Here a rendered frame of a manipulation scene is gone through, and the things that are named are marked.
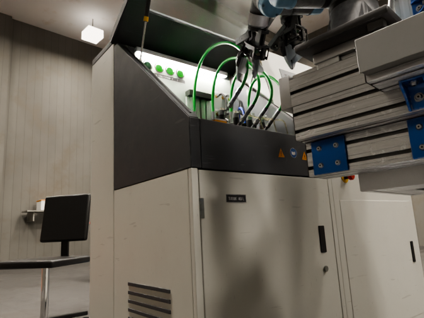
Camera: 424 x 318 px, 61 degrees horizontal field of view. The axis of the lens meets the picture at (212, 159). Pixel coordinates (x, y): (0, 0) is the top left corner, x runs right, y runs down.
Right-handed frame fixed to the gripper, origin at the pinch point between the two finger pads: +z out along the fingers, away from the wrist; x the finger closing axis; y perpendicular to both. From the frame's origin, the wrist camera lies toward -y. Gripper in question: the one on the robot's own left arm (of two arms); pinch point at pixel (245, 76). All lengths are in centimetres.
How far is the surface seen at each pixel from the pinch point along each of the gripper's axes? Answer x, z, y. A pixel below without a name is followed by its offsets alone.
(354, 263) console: 26, 60, 59
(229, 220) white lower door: -32, 27, 47
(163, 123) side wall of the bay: -40.4, 9.0, 12.6
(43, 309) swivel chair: -89, 174, -56
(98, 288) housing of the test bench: -65, 88, 8
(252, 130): -12.8, 9.4, 26.0
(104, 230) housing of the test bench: -59, 67, -4
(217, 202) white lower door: -35, 22, 43
